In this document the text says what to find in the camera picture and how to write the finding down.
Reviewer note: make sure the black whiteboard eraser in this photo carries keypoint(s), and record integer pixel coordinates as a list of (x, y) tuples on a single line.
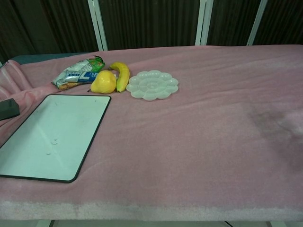
[(8, 109)]

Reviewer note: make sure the white flower paint palette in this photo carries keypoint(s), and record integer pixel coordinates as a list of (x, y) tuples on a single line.
[(152, 85)]

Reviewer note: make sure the pink fleece table cloth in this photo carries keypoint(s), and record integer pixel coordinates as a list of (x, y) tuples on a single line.
[(189, 142)]

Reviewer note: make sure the yellow banana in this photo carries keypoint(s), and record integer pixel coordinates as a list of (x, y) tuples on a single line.
[(123, 75)]

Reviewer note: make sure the yellow pear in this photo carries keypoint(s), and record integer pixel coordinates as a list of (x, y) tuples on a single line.
[(104, 82)]

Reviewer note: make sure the green silver snack packet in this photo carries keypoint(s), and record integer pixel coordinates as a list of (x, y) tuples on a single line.
[(91, 63)]

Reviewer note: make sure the blue white cracker packet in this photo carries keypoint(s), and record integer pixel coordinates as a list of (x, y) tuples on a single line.
[(71, 79)]

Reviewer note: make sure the dark pleated curtain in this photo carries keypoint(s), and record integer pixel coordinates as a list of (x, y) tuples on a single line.
[(151, 21)]

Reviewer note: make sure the white whiteboard black frame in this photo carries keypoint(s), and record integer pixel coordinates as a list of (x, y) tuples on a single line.
[(54, 142)]

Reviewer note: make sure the white double screen post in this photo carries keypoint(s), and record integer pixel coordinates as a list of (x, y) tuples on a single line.
[(98, 23)]

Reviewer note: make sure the white upright screen post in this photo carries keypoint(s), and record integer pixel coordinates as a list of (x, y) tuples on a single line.
[(203, 21)]

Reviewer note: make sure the white slanted screen post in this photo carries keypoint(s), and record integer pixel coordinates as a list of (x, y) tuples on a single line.
[(258, 21)]

